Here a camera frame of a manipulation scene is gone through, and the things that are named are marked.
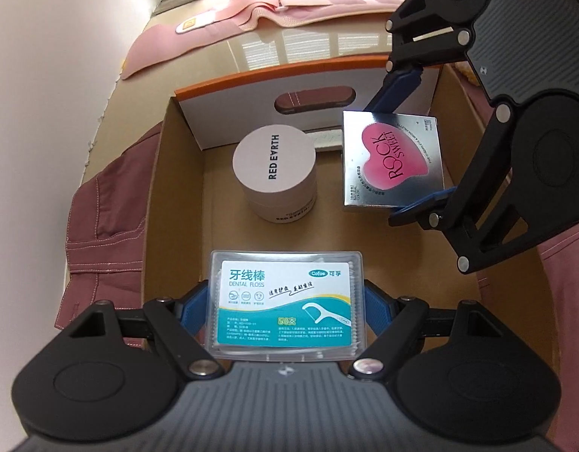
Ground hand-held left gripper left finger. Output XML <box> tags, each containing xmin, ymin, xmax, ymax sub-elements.
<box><xmin>69</xmin><ymin>281</ymin><xmax>225</xmax><ymax>379</ymax></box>

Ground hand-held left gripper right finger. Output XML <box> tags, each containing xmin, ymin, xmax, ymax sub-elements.
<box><xmin>348</xmin><ymin>279</ymin><xmax>503</xmax><ymax>381</ymax></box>

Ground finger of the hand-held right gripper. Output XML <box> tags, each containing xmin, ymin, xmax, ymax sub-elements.
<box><xmin>363</xmin><ymin>0</ymin><xmax>476</xmax><ymax>115</ymax></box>
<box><xmin>387</xmin><ymin>96</ymin><xmax>541</xmax><ymax>276</ymax></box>

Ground silver box with pink heart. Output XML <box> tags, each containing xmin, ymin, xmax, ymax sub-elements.
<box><xmin>341</xmin><ymin>110</ymin><xmax>446</xmax><ymax>212</ymax></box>

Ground brown cardboard box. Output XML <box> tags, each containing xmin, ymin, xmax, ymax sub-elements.
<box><xmin>137</xmin><ymin>54</ymin><xmax>556</xmax><ymax>380</ymax></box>

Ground clear dental floss box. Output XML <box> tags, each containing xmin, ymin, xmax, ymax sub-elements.
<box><xmin>207</xmin><ymin>249</ymin><xmax>366</xmax><ymax>362</ymax></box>

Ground maroon stitched garment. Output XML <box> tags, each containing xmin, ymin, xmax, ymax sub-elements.
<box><xmin>55</xmin><ymin>120</ymin><xmax>164</xmax><ymax>342</ymax></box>

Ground pink knitted cloth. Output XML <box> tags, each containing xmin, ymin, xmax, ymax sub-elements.
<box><xmin>120</xmin><ymin>0</ymin><xmax>434</xmax><ymax>81</ymax></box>

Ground white round jar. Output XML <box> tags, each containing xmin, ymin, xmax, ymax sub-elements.
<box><xmin>232</xmin><ymin>124</ymin><xmax>317</xmax><ymax>224</ymax></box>

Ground white tag with yellow mark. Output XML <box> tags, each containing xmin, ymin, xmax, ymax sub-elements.
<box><xmin>175</xmin><ymin>14</ymin><xmax>214</xmax><ymax>35</ymax></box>

